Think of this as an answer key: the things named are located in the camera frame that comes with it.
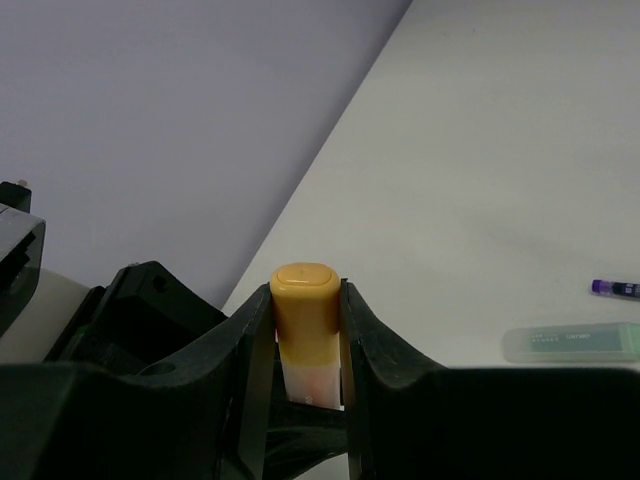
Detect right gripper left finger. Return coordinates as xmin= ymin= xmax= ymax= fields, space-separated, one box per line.
xmin=1 ymin=286 xmax=274 ymax=479

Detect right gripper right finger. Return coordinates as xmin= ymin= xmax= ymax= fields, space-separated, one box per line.
xmin=340 ymin=282 xmax=639 ymax=479

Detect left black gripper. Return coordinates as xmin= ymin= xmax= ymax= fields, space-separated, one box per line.
xmin=45 ymin=261 xmax=226 ymax=375

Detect orange capped highlighter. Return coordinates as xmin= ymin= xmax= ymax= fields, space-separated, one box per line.
xmin=269 ymin=263 xmax=341 ymax=367

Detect green pastel highlighter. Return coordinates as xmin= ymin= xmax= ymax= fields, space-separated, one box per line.
xmin=501 ymin=322 xmax=639 ymax=364

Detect dark blue gel pen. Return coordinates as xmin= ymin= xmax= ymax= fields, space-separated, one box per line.
xmin=591 ymin=279 xmax=640 ymax=300

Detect orange pastel highlighter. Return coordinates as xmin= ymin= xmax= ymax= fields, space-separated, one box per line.
xmin=281 ymin=361 xmax=341 ymax=410

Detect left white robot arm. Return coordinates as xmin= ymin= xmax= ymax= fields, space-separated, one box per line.
xmin=1 ymin=181 xmax=226 ymax=374

